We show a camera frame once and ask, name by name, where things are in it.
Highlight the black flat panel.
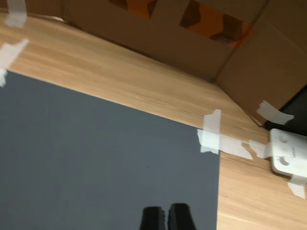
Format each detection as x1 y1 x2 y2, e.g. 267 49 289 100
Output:
263 90 307 137

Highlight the dark grey mat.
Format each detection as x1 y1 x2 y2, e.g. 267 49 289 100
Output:
0 69 221 230

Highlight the white tape strip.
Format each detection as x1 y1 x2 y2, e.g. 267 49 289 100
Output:
248 139 273 159
256 100 295 126
217 135 254 161
197 109 222 154
0 68 8 88
4 0 27 27
286 176 307 200
0 38 30 69

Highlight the brown cardboard partition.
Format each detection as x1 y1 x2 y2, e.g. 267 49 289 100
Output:
24 0 307 127

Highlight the small white bracket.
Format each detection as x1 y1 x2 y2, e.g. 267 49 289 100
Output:
268 128 307 177

